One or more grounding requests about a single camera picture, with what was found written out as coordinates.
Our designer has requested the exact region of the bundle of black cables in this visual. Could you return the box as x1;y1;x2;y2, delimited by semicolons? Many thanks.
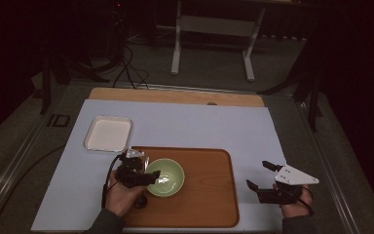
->
111;44;151;91

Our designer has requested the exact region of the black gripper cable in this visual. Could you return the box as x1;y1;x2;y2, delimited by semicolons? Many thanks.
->
291;185;316;217
101;153;126;210

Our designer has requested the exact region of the light green ceramic bowl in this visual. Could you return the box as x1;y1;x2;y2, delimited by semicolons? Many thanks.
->
145;158;186;198

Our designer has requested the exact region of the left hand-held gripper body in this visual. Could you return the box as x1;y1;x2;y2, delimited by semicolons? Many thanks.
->
116;146;151;190

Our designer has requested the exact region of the black tripod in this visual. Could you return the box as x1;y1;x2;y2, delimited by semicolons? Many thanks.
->
257;19;324;133

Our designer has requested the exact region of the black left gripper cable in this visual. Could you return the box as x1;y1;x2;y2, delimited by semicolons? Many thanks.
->
101;153;126;210

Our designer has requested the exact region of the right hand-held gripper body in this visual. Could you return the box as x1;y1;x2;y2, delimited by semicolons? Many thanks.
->
256;164;320;206

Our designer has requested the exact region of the black floor cable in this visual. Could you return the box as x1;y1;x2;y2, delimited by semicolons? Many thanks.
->
0;143;66;199

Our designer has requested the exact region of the brown wooden tray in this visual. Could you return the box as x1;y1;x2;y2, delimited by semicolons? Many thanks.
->
122;145;241;229

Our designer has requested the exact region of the white square plate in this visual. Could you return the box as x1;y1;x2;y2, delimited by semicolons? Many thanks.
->
83;115;133;153

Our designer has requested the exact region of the white table cover sheet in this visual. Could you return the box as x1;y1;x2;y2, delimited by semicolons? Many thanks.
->
30;98;288;232

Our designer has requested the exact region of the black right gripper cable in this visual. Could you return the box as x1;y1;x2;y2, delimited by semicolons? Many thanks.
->
291;185;316;217

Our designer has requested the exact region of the person's right hand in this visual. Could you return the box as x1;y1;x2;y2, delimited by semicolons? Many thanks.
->
280;184;315;218

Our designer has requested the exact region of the grey metal floor rail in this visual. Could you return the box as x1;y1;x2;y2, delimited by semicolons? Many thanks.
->
0;106;59;228
295;98;354;234

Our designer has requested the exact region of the black stand with legs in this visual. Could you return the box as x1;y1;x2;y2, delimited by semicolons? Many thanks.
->
39;53;111;115

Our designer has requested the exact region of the person's left hand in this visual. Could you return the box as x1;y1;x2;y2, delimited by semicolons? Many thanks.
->
105;177;147;217

